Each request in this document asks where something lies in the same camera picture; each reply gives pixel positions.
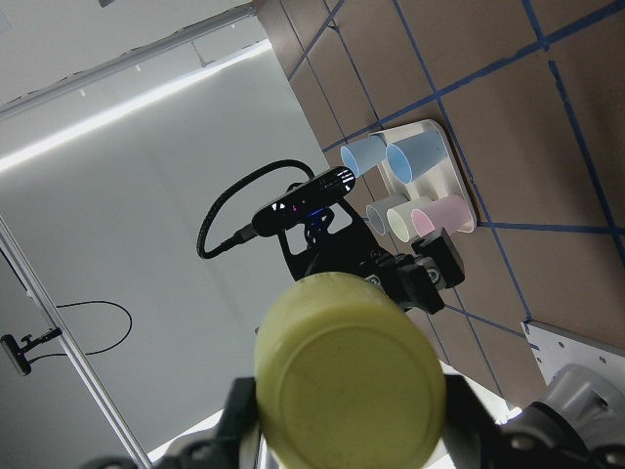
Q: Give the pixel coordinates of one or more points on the grey cup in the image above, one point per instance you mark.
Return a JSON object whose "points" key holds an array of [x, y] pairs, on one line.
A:
{"points": [[376, 212]]}

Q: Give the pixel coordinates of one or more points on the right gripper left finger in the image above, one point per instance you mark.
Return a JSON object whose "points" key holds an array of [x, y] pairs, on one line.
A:
{"points": [[232, 443]]}

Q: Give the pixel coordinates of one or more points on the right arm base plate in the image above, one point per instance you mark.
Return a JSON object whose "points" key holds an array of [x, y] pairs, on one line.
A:
{"points": [[576, 361]]}

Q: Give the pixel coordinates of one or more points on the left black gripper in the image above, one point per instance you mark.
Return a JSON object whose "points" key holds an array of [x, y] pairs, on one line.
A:
{"points": [[411, 280]]}

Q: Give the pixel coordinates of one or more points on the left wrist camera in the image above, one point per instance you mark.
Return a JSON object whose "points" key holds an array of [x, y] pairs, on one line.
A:
{"points": [[295, 206]]}

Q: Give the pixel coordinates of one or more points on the pink cup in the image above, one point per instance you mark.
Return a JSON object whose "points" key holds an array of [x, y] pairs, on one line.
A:
{"points": [[450, 213]]}

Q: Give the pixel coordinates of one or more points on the blue rear cup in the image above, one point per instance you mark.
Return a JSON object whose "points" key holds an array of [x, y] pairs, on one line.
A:
{"points": [[412, 157]]}

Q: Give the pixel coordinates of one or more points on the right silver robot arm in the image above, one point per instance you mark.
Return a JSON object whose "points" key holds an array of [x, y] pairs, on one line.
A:
{"points": [[537, 438]]}

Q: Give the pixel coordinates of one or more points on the yellow ikea cup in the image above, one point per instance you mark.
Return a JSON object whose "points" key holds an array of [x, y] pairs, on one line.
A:
{"points": [[344, 379]]}

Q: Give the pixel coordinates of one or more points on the black side camera on stand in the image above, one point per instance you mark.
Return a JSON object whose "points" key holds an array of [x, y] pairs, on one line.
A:
{"points": [[16, 351]]}

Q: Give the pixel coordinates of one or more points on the beige cup tray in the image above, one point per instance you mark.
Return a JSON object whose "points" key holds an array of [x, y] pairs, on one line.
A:
{"points": [[442, 180]]}

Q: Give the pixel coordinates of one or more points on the light blue front-left cup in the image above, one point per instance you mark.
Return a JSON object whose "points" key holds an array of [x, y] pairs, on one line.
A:
{"points": [[363, 155]]}

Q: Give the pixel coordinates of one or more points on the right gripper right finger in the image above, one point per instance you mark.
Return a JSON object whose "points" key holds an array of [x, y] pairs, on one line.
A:
{"points": [[470, 434]]}

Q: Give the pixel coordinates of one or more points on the cream cup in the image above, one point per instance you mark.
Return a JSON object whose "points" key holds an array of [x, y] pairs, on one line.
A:
{"points": [[400, 218]]}

